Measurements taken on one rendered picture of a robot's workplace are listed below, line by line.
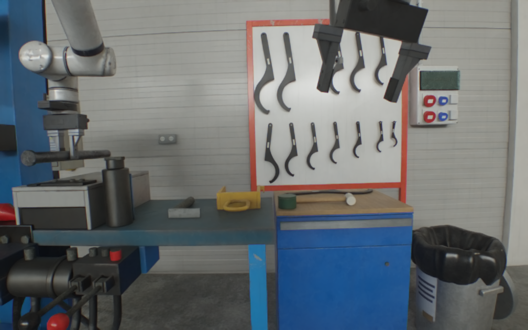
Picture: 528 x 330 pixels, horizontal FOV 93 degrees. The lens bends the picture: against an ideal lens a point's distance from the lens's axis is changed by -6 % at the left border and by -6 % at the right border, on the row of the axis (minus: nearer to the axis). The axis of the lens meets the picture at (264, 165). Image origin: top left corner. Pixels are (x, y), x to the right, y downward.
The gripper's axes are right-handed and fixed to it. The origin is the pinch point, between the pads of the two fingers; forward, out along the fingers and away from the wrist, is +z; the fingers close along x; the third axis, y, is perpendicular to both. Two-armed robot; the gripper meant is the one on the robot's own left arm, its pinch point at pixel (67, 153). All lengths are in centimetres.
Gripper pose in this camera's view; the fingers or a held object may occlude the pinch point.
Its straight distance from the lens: 112.0
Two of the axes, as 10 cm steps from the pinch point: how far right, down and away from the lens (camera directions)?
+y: 0.1, -0.7, 10.0
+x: -10.0, 0.2, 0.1
